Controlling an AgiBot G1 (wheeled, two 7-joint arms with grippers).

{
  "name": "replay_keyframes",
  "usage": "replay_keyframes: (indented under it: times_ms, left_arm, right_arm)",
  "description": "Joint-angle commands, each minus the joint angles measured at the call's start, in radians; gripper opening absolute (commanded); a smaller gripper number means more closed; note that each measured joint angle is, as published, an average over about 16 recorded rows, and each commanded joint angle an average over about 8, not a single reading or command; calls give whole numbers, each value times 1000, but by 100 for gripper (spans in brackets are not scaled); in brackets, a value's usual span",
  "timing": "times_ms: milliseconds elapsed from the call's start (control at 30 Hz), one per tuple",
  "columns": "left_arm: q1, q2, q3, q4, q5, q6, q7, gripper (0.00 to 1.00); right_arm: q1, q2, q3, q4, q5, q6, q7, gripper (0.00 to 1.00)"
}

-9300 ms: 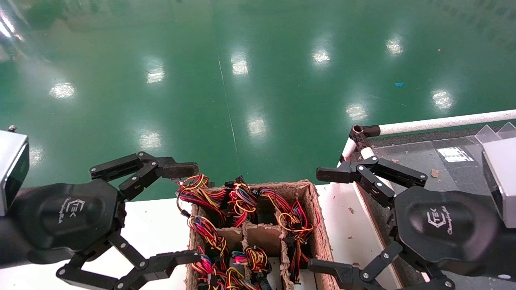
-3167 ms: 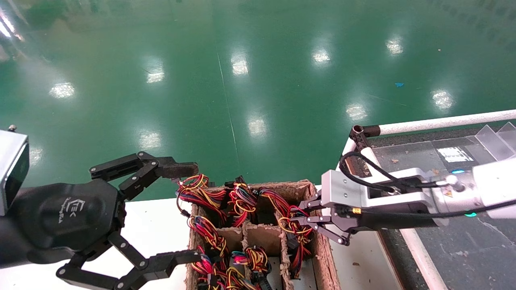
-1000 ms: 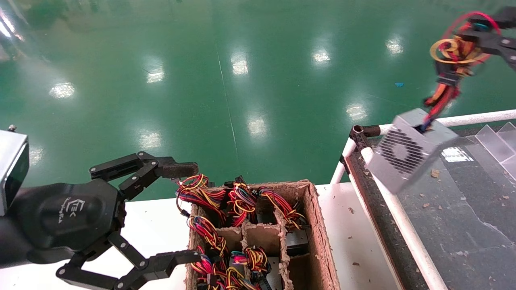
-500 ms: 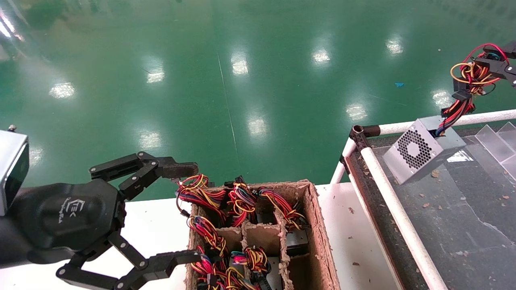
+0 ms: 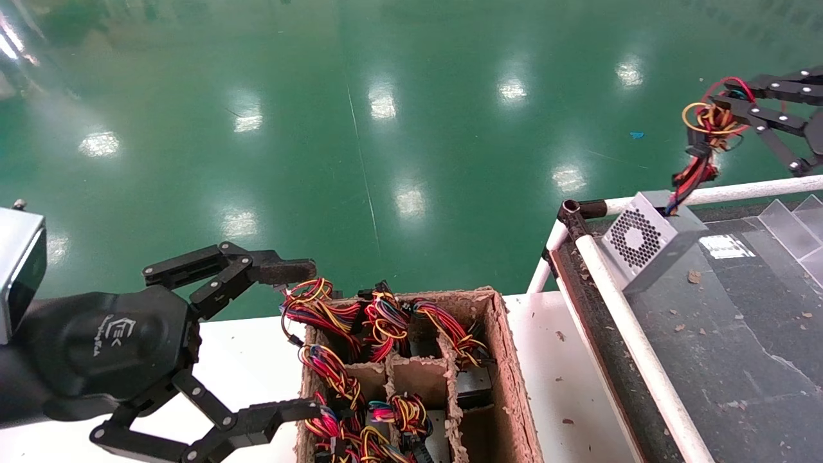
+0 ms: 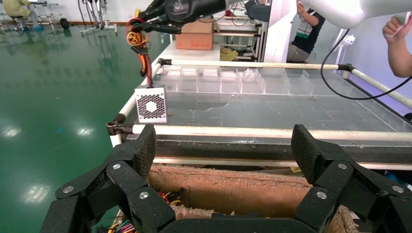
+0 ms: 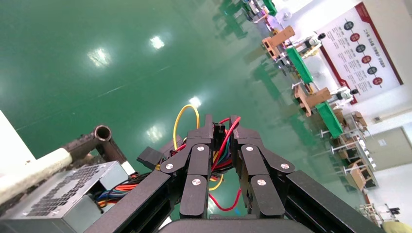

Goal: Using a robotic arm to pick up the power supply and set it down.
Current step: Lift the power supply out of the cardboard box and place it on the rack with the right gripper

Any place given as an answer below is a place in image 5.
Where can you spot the white crosswise frame pipe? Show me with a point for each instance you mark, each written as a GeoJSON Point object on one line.
{"type": "Point", "coordinates": [746, 191]}

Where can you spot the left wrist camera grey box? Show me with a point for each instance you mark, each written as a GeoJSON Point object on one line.
{"type": "Point", "coordinates": [19, 270]}

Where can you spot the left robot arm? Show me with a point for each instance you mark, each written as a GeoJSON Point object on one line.
{"type": "Point", "coordinates": [9, 392]}

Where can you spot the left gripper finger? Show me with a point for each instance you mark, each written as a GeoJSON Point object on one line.
{"type": "Point", "coordinates": [257, 421]}
{"type": "Point", "coordinates": [231, 270]}

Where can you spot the brown cardboard divider box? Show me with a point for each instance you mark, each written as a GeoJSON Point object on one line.
{"type": "Point", "coordinates": [418, 379]}

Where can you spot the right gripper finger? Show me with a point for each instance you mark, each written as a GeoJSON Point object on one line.
{"type": "Point", "coordinates": [771, 117]}
{"type": "Point", "coordinates": [794, 85]}

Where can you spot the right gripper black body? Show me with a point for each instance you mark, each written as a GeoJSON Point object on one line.
{"type": "Point", "coordinates": [818, 132]}

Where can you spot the small brown cardboard scrap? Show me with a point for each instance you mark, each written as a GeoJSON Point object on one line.
{"type": "Point", "coordinates": [694, 276]}

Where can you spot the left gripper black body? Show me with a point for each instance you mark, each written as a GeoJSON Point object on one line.
{"type": "Point", "coordinates": [109, 341]}

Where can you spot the white printed label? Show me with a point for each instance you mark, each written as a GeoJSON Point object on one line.
{"type": "Point", "coordinates": [726, 246]}

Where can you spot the black pipe connector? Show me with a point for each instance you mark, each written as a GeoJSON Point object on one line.
{"type": "Point", "coordinates": [575, 215]}

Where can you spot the short white frame pipe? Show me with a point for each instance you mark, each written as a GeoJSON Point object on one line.
{"type": "Point", "coordinates": [550, 257]}

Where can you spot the clear plastic divider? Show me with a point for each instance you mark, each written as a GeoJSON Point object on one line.
{"type": "Point", "coordinates": [811, 212]}
{"type": "Point", "coordinates": [787, 228]}

